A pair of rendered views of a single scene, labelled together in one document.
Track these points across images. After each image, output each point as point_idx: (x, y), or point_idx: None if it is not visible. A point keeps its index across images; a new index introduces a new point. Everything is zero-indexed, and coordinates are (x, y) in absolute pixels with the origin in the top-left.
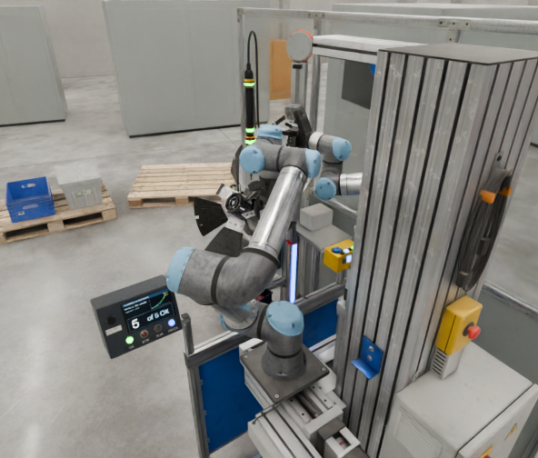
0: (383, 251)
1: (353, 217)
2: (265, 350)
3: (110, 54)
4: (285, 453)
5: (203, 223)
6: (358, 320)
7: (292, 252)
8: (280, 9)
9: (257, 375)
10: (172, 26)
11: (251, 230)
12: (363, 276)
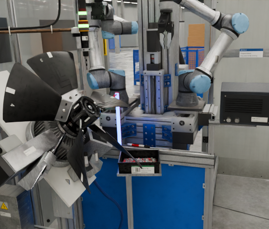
0: (175, 21)
1: None
2: (194, 96)
3: None
4: (212, 107)
5: (85, 176)
6: (174, 59)
7: (119, 98)
8: None
9: (202, 104)
10: None
11: (115, 106)
12: (174, 37)
